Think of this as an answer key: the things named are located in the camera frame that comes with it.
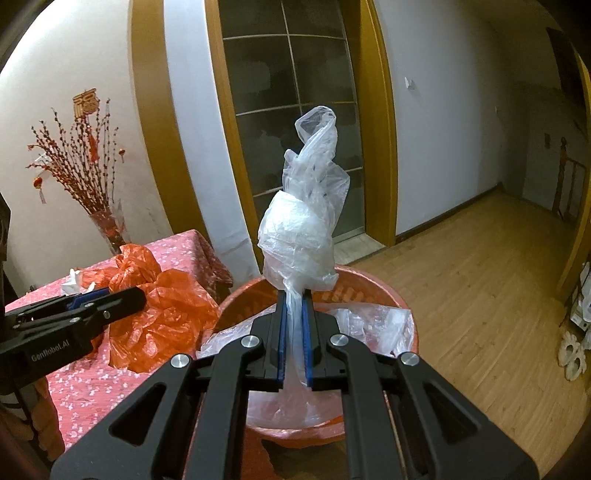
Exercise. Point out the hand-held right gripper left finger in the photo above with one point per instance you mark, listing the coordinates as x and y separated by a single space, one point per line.
280 344

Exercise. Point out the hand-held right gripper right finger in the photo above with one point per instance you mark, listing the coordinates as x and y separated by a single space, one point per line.
307 346

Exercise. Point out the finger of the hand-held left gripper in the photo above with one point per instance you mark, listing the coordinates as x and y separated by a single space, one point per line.
85 299
124 302

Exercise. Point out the orange plastic bag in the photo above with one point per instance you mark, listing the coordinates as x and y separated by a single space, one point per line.
175 318

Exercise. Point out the red plastic basket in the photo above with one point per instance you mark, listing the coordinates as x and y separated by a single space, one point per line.
392 295

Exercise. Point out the clear plastic bag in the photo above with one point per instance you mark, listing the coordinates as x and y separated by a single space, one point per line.
295 240

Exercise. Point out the white crumpled tissue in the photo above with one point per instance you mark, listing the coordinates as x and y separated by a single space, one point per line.
73 282

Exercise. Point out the table with pink floral cloth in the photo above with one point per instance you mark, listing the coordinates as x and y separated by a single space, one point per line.
92 401

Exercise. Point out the glass vase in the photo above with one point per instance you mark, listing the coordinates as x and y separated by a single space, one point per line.
110 230

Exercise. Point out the red berry branches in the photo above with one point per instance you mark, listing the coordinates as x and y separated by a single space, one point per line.
78 161

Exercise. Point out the white slippers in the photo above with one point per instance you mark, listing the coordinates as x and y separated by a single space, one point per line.
572 355

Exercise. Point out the frosted glass sliding door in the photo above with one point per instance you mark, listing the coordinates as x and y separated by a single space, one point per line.
295 69

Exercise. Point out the pile of white plastic bags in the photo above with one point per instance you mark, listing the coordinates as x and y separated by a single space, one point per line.
582 300

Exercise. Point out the wooden chair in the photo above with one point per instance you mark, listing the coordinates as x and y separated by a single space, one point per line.
565 180

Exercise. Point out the red gold wall ornament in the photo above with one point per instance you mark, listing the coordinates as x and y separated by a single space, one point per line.
86 102

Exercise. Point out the wooden door frame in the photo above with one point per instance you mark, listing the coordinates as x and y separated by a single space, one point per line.
147 92

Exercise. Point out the white light switch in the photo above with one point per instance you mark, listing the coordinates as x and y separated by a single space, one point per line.
410 83

